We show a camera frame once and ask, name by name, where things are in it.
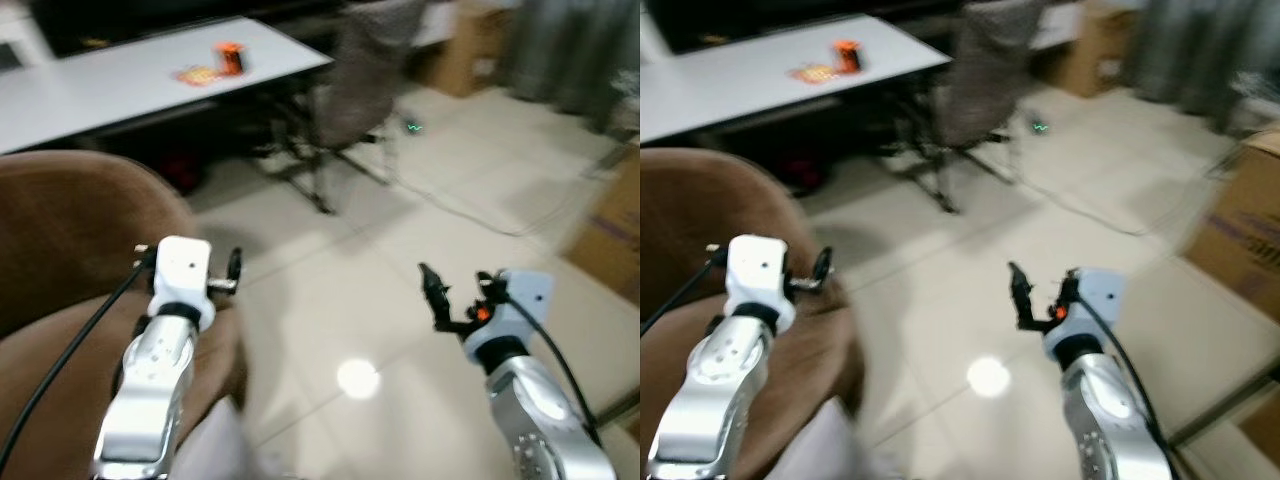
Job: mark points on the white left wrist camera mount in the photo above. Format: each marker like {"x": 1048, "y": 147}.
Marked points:
{"x": 182, "y": 270}
{"x": 755, "y": 270}

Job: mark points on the cardboard box with purple print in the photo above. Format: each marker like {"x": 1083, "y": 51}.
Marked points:
{"x": 612, "y": 235}
{"x": 1240, "y": 225}

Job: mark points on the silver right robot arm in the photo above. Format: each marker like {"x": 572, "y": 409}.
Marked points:
{"x": 1110, "y": 420}
{"x": 540, "y": 420}

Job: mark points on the red object under table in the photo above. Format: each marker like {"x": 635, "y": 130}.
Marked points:
{"x": 800, "y": 170}

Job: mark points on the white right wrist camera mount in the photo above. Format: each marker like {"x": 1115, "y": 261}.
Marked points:
{"x": 1095, "y": 305}
{"x": 520, "y": 305}

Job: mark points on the white table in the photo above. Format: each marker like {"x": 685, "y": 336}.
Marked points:
{"x": 730, "y": 85}
{"x": 100, "y": 90}

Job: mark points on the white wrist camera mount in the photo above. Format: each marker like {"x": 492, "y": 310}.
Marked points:
{"x": 1095, "y": 305}
{"x": 755, "y": 270}
{"x": 520, "y": 305}
{"x": 182, "y": 270}

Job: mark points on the black monitor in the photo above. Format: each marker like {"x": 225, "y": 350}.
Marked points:
{"x": 130, "y": 20}
{"x": 750, "y": 20}

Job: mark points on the plain brown cardboard box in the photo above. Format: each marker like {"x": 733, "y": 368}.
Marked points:
{"x": 1090, "y": 50}
{"x": 465, "y": 50}

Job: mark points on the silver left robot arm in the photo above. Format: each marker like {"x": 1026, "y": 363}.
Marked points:
{"x": 150, "y": 380}
{"x": 705, "y": 385}

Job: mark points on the grey curtain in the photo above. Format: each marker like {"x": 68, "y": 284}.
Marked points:
{"x": 570, "y": 55}
{"x": 1195, "y": 50}

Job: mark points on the grey mesh office chair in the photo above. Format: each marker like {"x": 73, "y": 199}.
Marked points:
{"x": 985, "y": 80}
{"x": 355, "y": 80}

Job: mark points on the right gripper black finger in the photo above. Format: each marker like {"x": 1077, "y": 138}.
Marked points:
{"x": 435, "y": 292}
{"x": 489, "y": 286}
{"x": 1069, "y": 284}
{"x": 1020, "y": 290}

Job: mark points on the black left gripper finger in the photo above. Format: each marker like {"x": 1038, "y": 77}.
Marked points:
{"x": 235, "y": 264}
{"x": 824, "y": 262}

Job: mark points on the orange snack packet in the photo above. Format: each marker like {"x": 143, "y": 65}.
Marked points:
{"x": 197, "y": 75}
{"x": 812, "y": 73}

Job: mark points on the brown sofa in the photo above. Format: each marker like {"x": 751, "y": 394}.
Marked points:
{"x": 690, "y": 215}
{"x": 70, "y": 230}

